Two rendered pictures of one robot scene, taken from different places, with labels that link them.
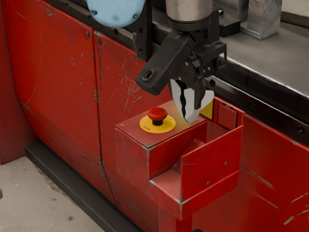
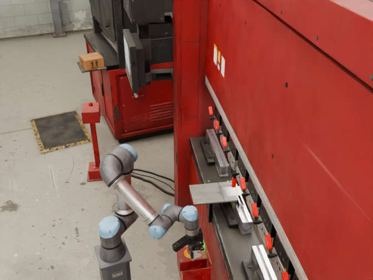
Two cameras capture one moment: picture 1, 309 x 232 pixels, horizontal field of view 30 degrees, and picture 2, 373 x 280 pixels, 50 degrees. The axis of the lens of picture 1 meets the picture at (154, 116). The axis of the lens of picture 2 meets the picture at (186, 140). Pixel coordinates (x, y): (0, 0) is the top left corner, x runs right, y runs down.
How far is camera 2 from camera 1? 1.45 m
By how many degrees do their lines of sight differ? 25
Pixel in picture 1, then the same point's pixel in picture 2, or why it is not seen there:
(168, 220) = not seen: outside the picture
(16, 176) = (181, 228)
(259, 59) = (231, 244)
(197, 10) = (190, 233)
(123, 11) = (156, 236)
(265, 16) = (242, 228)
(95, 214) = not seen: hidden behind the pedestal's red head
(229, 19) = (234, 221)
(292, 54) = (245, 246)
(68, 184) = not seen: hidden behind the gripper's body
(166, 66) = (180, 245)
